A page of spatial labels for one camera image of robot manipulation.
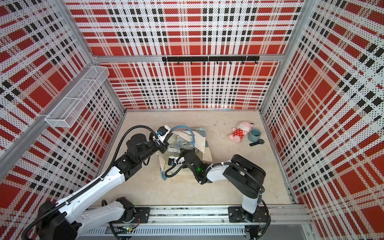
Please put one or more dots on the teal ceramic cup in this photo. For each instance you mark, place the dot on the teal ceramic cup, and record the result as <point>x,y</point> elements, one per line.
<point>254,135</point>

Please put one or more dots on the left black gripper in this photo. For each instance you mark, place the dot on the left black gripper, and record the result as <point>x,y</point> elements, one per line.
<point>163,147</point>

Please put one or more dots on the pink plush toy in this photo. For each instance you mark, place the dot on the pink plush toy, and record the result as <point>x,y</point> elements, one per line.
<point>240,131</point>

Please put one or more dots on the black wall hook rail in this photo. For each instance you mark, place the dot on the black wall hook rail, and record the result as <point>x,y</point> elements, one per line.
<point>211,59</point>

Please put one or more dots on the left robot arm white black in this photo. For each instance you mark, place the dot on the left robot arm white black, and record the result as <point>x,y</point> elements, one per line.
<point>120,170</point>

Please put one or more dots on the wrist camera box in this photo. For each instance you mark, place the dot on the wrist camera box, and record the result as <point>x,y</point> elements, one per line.
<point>163,133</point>
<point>173,161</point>

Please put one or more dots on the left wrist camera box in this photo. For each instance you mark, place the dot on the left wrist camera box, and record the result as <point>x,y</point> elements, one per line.
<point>163,133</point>

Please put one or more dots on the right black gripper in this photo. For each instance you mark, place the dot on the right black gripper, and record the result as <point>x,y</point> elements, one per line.
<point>185,152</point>

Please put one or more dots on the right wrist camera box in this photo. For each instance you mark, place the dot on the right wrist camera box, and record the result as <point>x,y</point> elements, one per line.
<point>173,161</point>

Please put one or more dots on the white wire mesh basket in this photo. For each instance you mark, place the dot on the white wire mesh basket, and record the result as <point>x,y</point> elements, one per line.
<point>68,110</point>

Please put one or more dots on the small black tool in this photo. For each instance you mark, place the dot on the small black tool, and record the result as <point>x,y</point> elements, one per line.
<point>259,142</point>

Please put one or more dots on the cream canvas tote bag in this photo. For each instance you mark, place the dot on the cream canvas tote bag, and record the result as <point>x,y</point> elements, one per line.
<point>183,137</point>

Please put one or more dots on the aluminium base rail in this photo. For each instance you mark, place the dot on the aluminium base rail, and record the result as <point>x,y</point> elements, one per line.
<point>274,222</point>

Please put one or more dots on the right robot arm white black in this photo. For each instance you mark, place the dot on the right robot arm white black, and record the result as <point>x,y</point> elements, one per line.
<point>244,175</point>

